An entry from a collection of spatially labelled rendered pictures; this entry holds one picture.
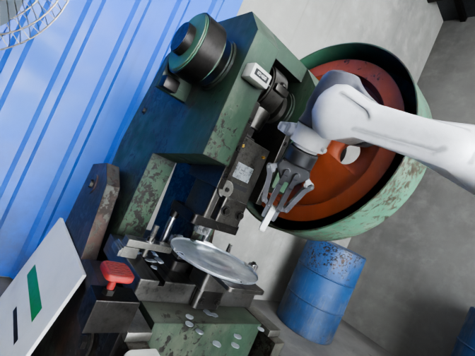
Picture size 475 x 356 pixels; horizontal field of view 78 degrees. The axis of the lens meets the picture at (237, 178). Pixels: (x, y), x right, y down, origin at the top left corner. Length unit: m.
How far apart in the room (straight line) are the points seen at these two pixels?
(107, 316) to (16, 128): 1.40
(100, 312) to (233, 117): 0.56
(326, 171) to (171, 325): 0.78
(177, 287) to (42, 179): 1.29
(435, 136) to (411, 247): 3.62
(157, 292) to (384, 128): 0.67
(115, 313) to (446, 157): 0.65
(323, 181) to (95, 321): 0.88
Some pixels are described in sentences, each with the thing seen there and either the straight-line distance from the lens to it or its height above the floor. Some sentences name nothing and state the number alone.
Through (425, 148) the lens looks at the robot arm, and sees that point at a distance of 0.51.
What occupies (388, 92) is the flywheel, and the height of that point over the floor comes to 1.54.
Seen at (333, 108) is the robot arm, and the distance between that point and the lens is 0.54.
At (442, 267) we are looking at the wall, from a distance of 4.01.
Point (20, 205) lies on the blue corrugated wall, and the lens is 2.02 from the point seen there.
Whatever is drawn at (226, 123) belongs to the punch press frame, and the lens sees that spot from 0.82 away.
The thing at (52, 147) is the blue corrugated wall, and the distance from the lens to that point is 1.95.
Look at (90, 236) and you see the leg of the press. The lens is 1.12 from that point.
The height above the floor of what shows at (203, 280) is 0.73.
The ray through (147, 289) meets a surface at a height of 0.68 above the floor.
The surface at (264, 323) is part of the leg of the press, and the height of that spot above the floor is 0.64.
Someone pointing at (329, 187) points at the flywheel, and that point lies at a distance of 1.17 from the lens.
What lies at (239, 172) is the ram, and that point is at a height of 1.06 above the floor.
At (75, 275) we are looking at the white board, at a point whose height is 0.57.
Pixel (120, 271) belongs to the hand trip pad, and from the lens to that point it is 0.67.
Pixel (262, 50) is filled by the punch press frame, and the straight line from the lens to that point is 0.89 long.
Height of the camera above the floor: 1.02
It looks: 2 degrees up
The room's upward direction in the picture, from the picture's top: 24 degrees clockwise
